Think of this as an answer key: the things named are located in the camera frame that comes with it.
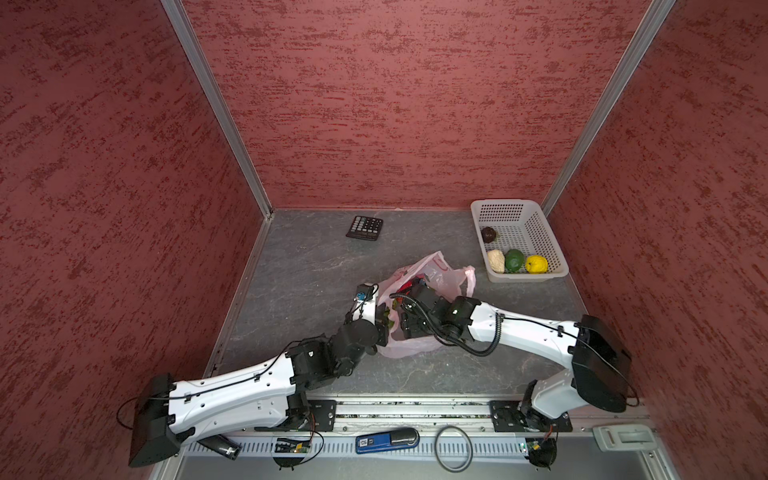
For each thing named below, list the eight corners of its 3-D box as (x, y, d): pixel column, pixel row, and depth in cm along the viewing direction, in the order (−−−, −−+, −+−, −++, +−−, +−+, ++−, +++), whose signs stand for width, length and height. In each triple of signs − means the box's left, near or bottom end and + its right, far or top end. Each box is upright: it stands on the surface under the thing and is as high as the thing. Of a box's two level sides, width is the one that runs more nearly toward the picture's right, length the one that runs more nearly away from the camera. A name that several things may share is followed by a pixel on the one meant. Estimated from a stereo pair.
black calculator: (347, 236, 115) (346, 232, 113) (355, 218, 122) (354, 214, 120) (376, 242, 114) (376, 237, 112) (383, 223, 120) (383, 219, 118)
